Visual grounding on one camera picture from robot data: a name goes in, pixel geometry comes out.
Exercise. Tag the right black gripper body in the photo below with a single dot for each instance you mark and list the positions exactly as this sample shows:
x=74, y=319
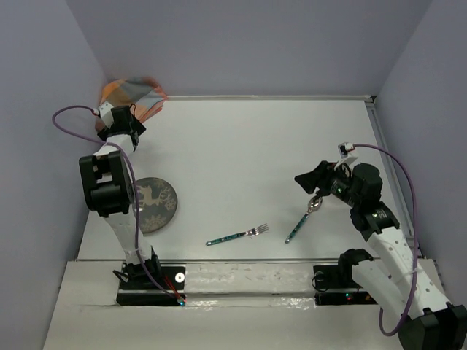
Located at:
x=336, y=184

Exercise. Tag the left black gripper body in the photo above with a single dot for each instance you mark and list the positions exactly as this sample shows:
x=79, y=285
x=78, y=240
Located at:
x=137, y=126

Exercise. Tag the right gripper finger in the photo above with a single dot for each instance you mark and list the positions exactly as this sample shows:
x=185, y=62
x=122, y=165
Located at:
x=318, y=173
x=309, y=182

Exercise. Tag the orange grey checked cloth napkin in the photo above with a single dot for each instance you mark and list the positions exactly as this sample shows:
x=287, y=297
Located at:
x=143, y=94

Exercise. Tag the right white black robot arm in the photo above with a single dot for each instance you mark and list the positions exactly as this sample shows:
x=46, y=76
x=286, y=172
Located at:
x=424, y=316

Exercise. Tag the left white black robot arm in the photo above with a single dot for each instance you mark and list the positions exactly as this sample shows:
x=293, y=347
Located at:
x=108, y=183

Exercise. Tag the grey plate with deer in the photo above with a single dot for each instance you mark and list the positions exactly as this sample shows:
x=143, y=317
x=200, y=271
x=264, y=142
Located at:
x=158, y=203

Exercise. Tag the spoon with green handle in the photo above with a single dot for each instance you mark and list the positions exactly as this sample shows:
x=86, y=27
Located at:
x=314, y=205

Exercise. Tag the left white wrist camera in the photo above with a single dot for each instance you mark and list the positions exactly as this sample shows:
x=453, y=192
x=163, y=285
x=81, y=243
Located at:
x=105, y=118

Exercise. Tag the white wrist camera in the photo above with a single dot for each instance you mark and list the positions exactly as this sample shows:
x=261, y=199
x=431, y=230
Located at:
x=105, y=118
x=347, y=153

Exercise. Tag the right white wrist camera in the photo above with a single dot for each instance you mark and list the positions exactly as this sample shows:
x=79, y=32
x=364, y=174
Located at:
x=347, y=153

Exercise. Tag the fork with green handle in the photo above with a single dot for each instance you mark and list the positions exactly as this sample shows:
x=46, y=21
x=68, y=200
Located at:
x=252, y=232

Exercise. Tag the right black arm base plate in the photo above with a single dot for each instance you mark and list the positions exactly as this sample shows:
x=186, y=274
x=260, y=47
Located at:
x=333, y=290

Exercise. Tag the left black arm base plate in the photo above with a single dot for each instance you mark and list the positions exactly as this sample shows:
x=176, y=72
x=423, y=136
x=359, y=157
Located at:
x=141, y=291

